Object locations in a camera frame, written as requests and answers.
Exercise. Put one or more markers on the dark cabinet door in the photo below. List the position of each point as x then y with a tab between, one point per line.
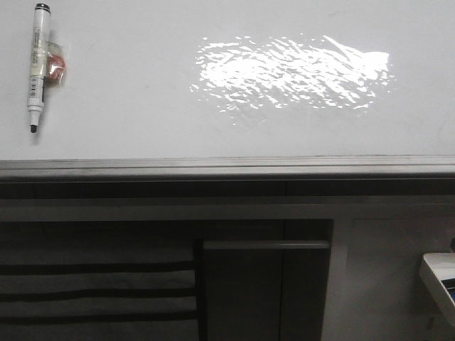
264	290

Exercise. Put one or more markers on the white whiteboard marker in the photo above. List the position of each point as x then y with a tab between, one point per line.
38	66

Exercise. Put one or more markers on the grey whiteboard tray rail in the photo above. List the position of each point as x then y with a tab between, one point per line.
226	168

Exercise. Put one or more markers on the white whiteboard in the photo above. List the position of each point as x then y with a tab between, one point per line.
176	79

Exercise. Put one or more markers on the red magnet taped to marker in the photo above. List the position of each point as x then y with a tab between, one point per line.
56	65

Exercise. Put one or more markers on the white box with blue item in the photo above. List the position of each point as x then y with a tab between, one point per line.
437	274

